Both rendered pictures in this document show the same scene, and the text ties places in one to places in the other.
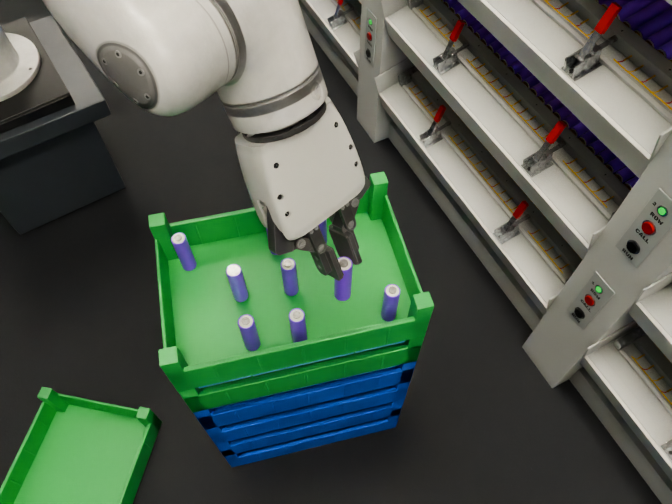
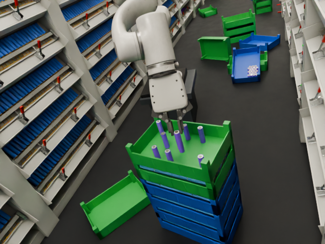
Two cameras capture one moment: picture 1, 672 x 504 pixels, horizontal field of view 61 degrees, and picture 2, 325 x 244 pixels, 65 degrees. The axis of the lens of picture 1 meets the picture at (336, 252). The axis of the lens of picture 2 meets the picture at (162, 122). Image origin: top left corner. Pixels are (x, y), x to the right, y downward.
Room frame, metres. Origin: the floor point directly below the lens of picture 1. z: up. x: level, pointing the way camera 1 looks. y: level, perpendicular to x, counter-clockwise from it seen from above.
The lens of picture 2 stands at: (-0.07, -0.48, 0.99)
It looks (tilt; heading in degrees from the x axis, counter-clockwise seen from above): 33 degrees down; 55
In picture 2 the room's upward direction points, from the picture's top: 18 degrees counter-clockwise
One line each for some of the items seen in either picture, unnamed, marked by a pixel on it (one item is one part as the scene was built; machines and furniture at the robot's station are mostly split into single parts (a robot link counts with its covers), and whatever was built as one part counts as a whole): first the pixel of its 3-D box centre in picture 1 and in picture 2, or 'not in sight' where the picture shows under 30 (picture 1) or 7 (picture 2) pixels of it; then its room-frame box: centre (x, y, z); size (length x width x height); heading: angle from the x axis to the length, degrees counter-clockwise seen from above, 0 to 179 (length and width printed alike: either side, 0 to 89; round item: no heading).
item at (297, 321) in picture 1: (298, 326); (169, 157); (0.28, 0.04, 0.44); 0.02 x 0.02 x 0.06
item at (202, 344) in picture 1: (286, 275); (179, 143); (0.35, 0.06, 0.44); 0.30 x 0.20 x 0.08; 103
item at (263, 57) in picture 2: not in sight; (247, 62); (1.69, 0.60, 0.04); 0.30 x 0.20 x 0.08; 116
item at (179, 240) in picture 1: (184, 251); (160, 127); (0.38, 0.19, 0.44); 0.02 x 0.02 x 0.06
